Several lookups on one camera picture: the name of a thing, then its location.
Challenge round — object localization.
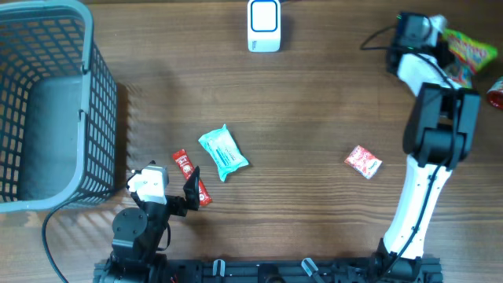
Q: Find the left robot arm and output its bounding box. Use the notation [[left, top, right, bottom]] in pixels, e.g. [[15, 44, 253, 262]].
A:
[[93, 161, 200, 283]]

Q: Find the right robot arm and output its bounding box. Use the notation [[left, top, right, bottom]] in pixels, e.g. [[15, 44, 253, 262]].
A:
[[367, 12, 480, 282]]

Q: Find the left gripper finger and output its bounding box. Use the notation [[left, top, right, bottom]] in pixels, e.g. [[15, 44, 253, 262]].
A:
[[183, 167, 200, 211], [130, 160, 156, 177]]

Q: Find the Haribo gummy candy bag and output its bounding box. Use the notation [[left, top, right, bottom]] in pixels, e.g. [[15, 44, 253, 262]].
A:
[[442, 29, 498, 88]]

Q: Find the red tissue pack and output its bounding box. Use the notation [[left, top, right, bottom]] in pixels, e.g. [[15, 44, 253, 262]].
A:
[[345, 145, 382, 179]]

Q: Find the green lid jar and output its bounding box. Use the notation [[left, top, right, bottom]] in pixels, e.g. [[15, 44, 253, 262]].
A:
[[486, 77, 503, 109]]

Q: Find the grey plastic shopping basket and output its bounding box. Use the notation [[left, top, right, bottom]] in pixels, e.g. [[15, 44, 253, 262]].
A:
[[1, 1, 118, 213]]

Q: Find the teal wet wipes pack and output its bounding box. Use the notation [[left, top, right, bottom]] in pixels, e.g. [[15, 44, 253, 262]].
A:
[[198, 124, 249, 182]]

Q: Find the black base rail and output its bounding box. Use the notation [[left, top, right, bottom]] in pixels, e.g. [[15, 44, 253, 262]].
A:
[[93, 257, 444, 283]]

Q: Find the red coffee stick sachet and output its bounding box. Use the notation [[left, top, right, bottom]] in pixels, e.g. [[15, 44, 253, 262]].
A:
[[172, 149, 212, 206]]

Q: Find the white barcode scanner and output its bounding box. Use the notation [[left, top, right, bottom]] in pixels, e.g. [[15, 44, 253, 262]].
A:
[[247, 0, 281, 53]]

